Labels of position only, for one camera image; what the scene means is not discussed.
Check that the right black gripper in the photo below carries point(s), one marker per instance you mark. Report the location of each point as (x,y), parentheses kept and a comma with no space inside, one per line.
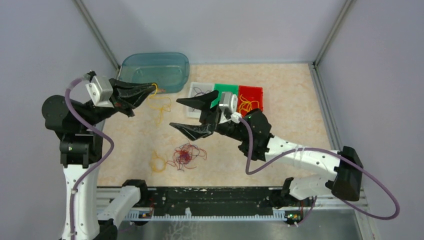
(210,118)

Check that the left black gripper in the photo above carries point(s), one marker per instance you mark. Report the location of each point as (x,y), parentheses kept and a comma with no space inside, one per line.
(129,95)

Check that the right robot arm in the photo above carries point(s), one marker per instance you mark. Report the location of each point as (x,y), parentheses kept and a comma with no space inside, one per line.
(336,172)

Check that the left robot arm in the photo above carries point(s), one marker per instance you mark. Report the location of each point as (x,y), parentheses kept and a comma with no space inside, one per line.
(74,116)

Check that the white plastic bin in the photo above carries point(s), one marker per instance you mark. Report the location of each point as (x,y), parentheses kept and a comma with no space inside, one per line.
(197,89)

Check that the green plastic bin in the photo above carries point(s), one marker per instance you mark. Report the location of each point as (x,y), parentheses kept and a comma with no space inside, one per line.
(220,87)

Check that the blue transparent plastic tub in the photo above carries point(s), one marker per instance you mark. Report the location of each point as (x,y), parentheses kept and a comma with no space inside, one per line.
(169,70)

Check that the red plastic bin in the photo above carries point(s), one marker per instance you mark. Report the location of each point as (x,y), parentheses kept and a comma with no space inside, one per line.
(249,98)

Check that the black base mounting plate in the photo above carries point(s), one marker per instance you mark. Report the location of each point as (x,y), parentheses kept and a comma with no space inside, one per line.
(215,201)

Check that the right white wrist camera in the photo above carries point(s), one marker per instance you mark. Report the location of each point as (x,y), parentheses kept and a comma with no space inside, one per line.
(228,104)

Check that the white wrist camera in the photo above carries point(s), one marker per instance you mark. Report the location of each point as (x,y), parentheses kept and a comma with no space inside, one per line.
(100,91)
(228,104)

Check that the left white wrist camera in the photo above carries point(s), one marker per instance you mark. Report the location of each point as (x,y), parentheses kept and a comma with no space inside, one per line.
(100,91)

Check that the white slotted cable duct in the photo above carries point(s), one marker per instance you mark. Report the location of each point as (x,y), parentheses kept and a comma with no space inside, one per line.
(136,216)

